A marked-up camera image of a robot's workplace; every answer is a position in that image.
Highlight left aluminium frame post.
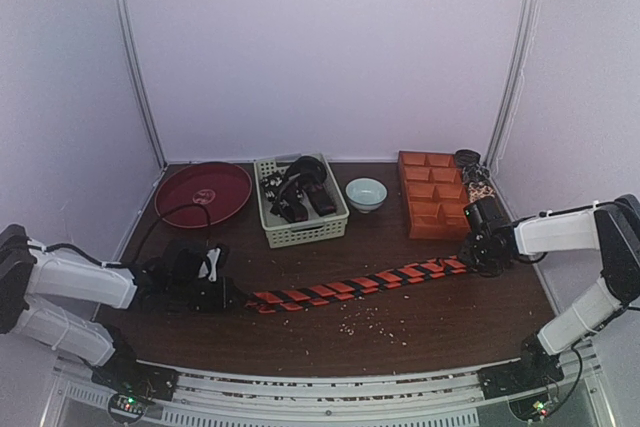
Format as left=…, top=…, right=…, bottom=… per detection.
left=114, top=0, right=168, bottom=169

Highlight rolled dark tie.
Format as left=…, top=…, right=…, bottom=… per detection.
left=454, top=149, right=481, bottom=168

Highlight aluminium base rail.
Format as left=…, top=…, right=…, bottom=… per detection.
left=39, top=342, right=618, bottom=426

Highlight dark ties in basket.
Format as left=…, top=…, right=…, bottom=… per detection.
left=260, top=156, right=337, bottom=223

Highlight right aluminium frame post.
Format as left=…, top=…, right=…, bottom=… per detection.
left=485, top=0, right=540, bottom=175

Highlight beige plastic basket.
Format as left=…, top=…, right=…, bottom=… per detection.
left=253, top=153, right=349, bottom=248

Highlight rolled patterned tie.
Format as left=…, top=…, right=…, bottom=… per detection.
left=467, top=183, right=496, bottom=203
left=462, top=163, right=490, bottom=186

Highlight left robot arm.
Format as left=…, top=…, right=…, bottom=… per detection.
left=1, top=224, right=246, bottom=391

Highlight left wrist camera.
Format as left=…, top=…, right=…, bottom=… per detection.
left=198, top=247, right=222, bottom=283

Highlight aluminium frame post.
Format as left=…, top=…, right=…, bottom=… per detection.
left=485, top=0, right=540, bottom=175
left=114, top=0, right=168, bottom=169

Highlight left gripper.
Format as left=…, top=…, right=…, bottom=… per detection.
left=170, top=275, right=246, bottom=312

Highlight orange compartment organizer box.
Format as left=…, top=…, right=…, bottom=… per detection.
left=397, top=151, right=470, bottom=241

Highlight red round tray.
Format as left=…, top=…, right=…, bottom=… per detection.
left=154, top=162, right=253, bottom=229

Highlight pale blue ceramic bowl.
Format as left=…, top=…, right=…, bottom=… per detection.
left=345, top=178, right=388, bottom=214

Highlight red navy striped tie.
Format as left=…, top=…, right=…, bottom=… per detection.
left=245, top=256, right=471, bottom=314

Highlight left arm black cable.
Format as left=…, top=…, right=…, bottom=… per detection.
left=117, top=204, right=212, bottom=268

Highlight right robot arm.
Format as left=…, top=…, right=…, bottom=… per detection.
left=460, top=194, right=639, bottom=389

